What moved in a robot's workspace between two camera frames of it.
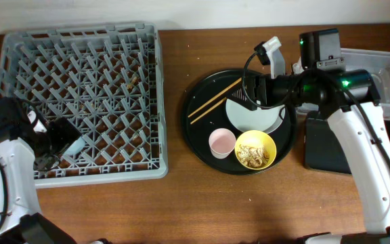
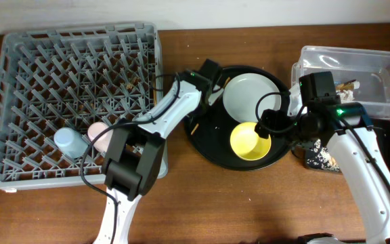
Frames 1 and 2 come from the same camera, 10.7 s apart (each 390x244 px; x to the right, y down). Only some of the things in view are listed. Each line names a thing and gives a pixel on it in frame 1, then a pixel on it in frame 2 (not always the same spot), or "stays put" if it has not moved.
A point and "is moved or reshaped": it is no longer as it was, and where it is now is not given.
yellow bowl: [255, 150] is moved or reshaped
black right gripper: [250, 87] -> [267, 118]
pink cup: [221, 142] -> [95, 129]
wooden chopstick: [214, 97] -> [227, 80]
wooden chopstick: [200, 116] -> [195, 129]
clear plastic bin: [389, 74] stays put
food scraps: [252, 156] -> [319, 158]
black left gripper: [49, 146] -> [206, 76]
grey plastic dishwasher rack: [107, 78] stays put
